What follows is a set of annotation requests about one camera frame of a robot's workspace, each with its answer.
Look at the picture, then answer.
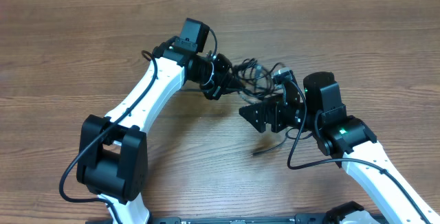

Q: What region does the black cable bundle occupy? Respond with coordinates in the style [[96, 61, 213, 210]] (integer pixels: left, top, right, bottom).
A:
[[232, 58, 289, 157]]

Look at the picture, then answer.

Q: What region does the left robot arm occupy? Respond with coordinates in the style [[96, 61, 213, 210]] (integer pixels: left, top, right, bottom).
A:
[[74, 19, 242, 223]]

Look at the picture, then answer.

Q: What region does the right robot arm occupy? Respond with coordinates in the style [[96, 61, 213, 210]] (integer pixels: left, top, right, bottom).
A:
[[239, 69, 439, 223]]

